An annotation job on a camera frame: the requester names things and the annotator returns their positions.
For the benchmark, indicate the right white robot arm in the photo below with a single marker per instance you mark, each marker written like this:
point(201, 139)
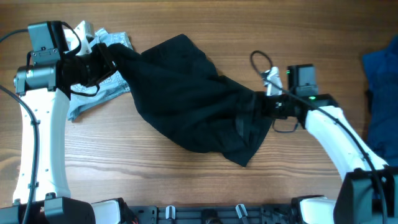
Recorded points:
point(369, 190)

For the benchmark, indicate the folded light blue jeans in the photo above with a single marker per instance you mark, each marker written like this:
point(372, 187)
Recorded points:
point(110, 88)

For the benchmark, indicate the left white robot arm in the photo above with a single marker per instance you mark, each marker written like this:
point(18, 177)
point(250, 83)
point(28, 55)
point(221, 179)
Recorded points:
point(61, 57)

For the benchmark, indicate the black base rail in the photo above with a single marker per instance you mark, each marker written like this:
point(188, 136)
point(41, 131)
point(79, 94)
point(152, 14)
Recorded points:
point(263, 214)

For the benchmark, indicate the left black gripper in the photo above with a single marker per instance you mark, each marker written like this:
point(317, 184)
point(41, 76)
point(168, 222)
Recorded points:
point(102, 53)

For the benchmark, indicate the black shorts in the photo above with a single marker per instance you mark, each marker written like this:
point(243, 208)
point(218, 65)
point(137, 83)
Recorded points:
point(179, 92)

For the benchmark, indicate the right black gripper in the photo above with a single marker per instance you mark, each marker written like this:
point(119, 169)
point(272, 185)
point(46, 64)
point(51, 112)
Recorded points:
point(263, 102)

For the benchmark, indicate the blue clothes pile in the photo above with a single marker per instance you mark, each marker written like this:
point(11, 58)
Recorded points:
point(381, 71)

